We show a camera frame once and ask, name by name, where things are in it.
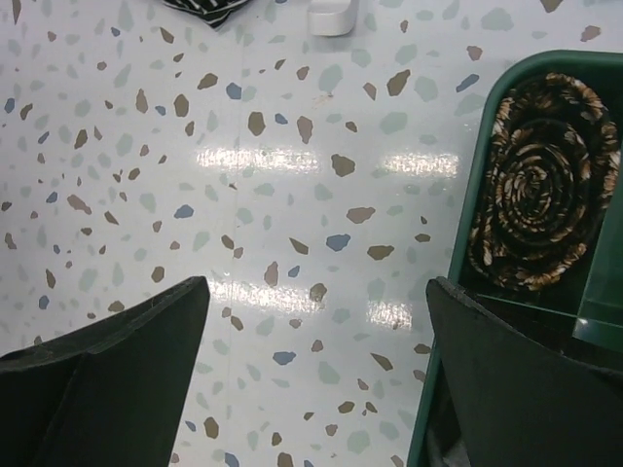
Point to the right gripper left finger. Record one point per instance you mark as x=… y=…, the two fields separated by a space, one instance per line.
x=109 y=394

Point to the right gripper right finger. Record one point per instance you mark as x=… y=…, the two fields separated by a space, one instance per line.
x=525 y=394

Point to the black white striped top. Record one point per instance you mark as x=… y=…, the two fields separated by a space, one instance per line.
x=213 y=12

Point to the green compartment tray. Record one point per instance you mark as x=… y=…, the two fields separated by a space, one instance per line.
x=586 y=303

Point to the brown floral rolled belt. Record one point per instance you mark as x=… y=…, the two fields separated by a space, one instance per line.
x=551 y=172

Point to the white clothes rack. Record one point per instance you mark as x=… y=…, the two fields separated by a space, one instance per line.
x=331 y=18

